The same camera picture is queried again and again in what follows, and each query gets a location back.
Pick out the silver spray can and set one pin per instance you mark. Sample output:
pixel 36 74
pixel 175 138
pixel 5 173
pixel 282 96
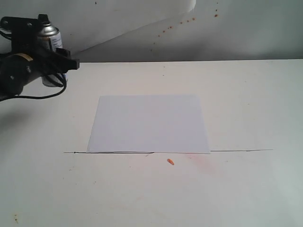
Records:
pixel 50 38

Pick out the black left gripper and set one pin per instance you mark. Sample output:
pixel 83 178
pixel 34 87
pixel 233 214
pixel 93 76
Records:
pixel 29 60

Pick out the white paper sheet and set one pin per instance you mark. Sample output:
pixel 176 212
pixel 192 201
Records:
pixel 149 124

